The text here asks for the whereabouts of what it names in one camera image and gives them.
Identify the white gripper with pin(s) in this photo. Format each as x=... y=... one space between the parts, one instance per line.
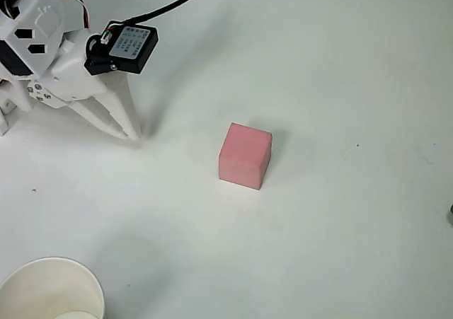
x=76 y=82

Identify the pink foam cube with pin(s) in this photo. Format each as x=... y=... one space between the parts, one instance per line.
x=244 y=156

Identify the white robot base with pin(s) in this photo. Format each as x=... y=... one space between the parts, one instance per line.
x=7 y=117

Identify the white paper cup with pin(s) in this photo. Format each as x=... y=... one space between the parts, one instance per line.
x=53 y=287

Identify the black camera module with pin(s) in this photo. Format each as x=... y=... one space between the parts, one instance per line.
x=134 y=46

